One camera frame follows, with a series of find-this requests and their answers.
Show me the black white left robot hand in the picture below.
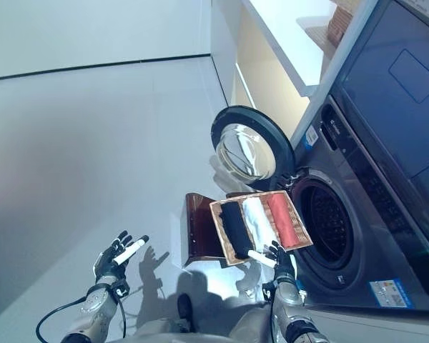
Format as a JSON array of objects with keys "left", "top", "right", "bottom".
[{"left": 94, "top": 230, "right": 151, "bottom": 284}]

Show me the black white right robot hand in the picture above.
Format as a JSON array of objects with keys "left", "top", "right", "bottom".
[{"left": 248, "top": 241, "right": 298, "bottom": 283}]

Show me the red cloth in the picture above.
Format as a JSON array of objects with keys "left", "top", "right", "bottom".
[{"left": 266, "top": 192, "right": 301, "bottom": 247}]

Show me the white cloth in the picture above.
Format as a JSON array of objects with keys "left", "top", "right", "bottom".
[{"left": 241, "top": 198, "right": 278, "bottom": 251}]

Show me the black cloth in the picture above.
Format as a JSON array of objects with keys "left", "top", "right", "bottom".
[{"left": 220, "top": 202, "right": 255, "bottom": 260}]

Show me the grey front-load washing machine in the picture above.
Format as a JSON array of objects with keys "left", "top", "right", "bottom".
[{"left": 289, "top": 94, "right": 429, "bottom": 312}]

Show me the round glass washing machine door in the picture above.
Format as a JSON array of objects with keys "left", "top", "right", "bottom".
[{"left": 210, "top": 104, "right": 297, "bottom": 187}]

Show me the dark front-load washing machine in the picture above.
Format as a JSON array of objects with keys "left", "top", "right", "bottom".
[{"left": 291, "top": 0, "right": 429, "bottom": 208}]

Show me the rectangular wicker laundry basket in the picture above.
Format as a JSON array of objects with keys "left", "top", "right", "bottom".
[{"left": 209, "top": 189, "right": 314, "bottom": 267}]

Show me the grey right robot leg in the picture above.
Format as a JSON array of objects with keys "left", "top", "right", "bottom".
[{"left": 232, "top": 303, "right": 276, "bottom": 343}]

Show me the grey robot leg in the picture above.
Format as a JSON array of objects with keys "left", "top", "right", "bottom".
[
  {"left": 232, "top": 303, "right": 276, "bottom": 343},
  {"left": 134, "top": 292, "right": 196, "bottom": 343}
]

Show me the grey left robot leg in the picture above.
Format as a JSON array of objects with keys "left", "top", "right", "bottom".
[{"left": 134, "top": 292, "right": 196, "bottom": 343}]

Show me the brown transparent acrylic stool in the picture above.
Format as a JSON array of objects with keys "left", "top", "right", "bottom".
[{"left": 181, "top": 192, "right": 237, "bottom": 269}]

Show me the white counter cabinet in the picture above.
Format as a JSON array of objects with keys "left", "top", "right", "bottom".
[{"left": 210, "top": 0, "right": 340, "bottom": 108}]

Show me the wicker basket on counter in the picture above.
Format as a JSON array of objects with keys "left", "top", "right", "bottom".
[{"left": 327, "top": 0, "right": 355, "bottom": 42}]

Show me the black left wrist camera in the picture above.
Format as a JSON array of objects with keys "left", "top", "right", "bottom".
[{"left": 110, "top": 280, "right": 129, "bottom": 297}]

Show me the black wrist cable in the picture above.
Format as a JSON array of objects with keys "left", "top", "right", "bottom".
[{"left": 35, "top": 282, "right": 129, "bottom": 343}]

